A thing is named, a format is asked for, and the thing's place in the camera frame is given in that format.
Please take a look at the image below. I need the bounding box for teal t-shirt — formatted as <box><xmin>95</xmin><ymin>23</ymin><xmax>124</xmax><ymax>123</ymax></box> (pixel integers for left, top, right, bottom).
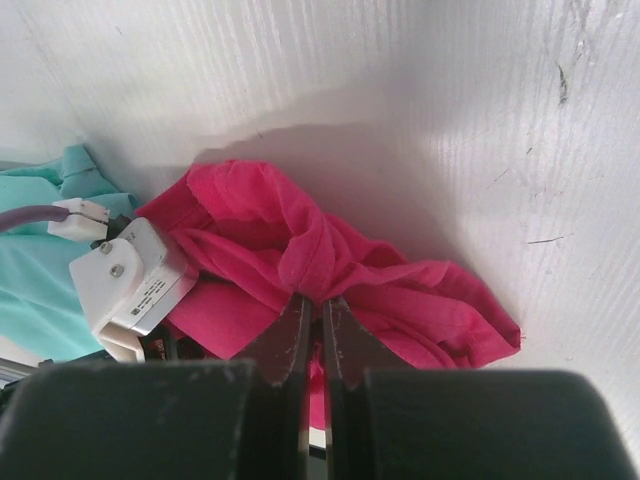
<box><xmin>1</xmin><ymin>145</ymin><xmax>137</xmax><ymax>361</ymax></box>

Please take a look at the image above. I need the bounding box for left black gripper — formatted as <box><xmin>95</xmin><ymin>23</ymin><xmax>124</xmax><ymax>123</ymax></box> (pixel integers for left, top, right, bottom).
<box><xmin>140</xmin><ymin>320</ymin><xmax>205</xmax><ymax>361</ymax></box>

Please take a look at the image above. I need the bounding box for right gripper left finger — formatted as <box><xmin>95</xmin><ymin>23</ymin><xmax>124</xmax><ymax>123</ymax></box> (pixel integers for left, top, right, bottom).
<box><xmin>1</xmin><ymin>296</ymin><xmax>312</xmax><ymax>479</ymax></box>

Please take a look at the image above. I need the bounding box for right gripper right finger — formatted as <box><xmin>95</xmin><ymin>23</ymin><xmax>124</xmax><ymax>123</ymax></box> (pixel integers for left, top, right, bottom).
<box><xmin>322</xmin><ymin>298</ymin><xmax>635</xmax><ymax>479</ymax></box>

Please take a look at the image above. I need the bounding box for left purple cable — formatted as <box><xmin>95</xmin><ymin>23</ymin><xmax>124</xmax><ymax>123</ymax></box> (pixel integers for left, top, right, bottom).
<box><xmin>0</xmin><ymin>198</ymin><xmax>110</xmax><ymax>242</ymax></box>

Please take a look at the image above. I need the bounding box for pink t-shirt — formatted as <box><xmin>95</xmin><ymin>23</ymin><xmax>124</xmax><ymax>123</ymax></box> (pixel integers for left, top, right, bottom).
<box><xmin>135</xmin><ymin>158</ymin><xmax>522</xmax><ymax>431</ymax></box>

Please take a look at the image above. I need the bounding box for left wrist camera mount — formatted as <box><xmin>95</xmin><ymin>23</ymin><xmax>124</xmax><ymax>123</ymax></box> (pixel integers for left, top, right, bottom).
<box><xmin>69</xmin><ymin>217</ymin><xmax>198</xmax><ymax>362</ymax></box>

